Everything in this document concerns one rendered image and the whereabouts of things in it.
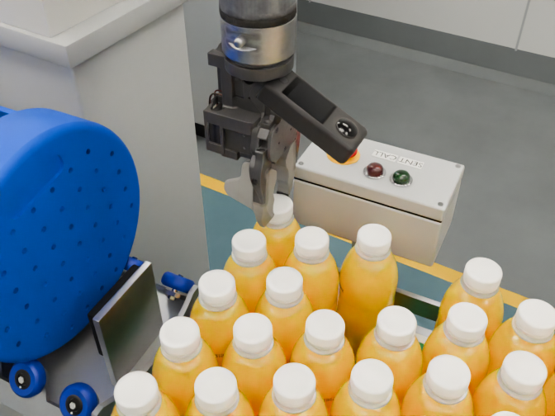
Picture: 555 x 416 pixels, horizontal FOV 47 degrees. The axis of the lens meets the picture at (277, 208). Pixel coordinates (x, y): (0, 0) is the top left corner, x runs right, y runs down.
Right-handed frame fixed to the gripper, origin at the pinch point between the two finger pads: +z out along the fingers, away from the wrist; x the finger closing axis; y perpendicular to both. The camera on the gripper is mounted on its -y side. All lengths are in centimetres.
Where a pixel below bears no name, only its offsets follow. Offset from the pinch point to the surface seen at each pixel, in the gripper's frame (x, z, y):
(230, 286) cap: 14.2, -0.7, -1.5
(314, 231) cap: 2.5, -0.7, -5.9
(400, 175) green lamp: -10.3, -1.9, -12.0
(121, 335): 18.7, 9.4, 11.0
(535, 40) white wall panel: -256, 87, -12
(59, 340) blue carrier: 21.4, 11.6, 18.6
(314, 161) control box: -9.6, -0.8, -0.6
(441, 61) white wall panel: -254, 107, 30
